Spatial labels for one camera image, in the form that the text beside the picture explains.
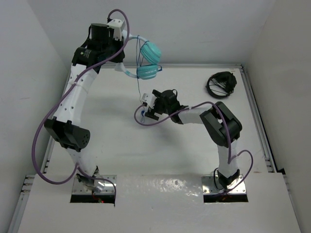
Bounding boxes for teal over-ear headphones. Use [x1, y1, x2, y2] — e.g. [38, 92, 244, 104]
[114, 34, 162, 80]

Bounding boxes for metal base plate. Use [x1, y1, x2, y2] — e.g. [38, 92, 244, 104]
[72, 174, 116, 195]
[201, 174, 247, 195]

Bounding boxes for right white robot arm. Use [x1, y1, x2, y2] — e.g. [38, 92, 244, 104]
[142, 90, 242, 189]

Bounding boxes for blue earphones with thin cable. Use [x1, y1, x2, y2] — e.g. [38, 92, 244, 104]
[136, 35, 143, 105]

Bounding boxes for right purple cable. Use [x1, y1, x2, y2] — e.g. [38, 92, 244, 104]
[134, 101, 255, 195]

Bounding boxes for purple cable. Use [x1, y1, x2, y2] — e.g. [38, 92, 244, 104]
[134, 101, 255, 195]
[32, 9, 131, 195]

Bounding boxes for aluminium table frame rail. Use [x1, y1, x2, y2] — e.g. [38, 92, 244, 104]
[18, 65, 299, 233]

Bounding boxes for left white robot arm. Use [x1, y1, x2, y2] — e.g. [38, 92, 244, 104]
[44, 22, 127, 177]

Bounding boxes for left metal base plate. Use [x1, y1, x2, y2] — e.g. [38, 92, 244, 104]
[72, 174, 116, 195]

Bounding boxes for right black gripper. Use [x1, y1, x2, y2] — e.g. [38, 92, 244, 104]
[145, 89, 172, 119]

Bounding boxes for black headphones with coiled cable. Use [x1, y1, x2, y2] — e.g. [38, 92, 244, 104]
[206, 71, 237, 100]

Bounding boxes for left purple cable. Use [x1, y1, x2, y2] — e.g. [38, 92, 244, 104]
[32, 9, 131, 195]

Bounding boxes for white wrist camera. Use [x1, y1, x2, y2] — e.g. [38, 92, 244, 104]
[107, 19, 125, 41]
[141, 93, 156, 109]

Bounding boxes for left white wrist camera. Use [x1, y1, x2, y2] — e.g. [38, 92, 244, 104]
[107, 19, 125, 41]

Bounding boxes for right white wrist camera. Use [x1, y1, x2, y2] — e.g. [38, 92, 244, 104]
[141, 93, 156, 109]

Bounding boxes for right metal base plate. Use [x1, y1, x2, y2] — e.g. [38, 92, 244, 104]
[201, 174, 247, 195]

